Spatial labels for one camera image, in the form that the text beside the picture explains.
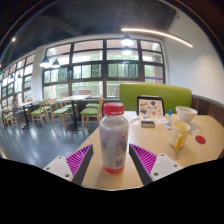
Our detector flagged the green upholstered booth bench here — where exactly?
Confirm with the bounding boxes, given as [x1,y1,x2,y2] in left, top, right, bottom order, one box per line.
[119,82,193,115]

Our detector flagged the white bowl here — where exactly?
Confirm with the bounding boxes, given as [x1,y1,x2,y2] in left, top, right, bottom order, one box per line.
[175,105,199,124]

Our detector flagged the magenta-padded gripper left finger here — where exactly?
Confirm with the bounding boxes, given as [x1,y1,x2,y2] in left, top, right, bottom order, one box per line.
[43,143,95,187]

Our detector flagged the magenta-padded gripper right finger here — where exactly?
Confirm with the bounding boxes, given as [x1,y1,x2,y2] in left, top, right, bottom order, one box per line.
[128,143,185,186]

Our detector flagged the red-capped clear drink bottle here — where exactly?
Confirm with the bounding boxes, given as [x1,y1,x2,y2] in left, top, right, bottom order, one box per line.
[98,101,130,175]

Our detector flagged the flat round red coaster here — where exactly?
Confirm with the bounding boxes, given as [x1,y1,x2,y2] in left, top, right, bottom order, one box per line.
[194,134,207,145]

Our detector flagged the wooden dining table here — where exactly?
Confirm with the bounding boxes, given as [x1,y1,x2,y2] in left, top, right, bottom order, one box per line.
[56,94,92,132]
[18,99,41,129]

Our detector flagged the cream mug with yellow handle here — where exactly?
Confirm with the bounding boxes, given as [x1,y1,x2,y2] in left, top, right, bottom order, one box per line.
[168,120,192,150]

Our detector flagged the printed sticker sheet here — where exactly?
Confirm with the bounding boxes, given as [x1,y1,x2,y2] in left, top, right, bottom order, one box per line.
[154,116,171,125]

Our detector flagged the curved linear ceiling light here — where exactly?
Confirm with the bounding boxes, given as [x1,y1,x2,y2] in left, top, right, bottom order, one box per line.
[120,27,194,49]

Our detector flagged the large black-framed window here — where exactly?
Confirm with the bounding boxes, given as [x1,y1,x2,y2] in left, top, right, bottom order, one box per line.
[0,38,166,111]

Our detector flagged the black pendant lamps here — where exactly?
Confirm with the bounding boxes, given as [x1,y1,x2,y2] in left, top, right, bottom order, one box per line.
[39,34,135,69]

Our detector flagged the white paper sheets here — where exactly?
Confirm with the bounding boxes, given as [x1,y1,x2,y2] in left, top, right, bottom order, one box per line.
[123,110,143,126]

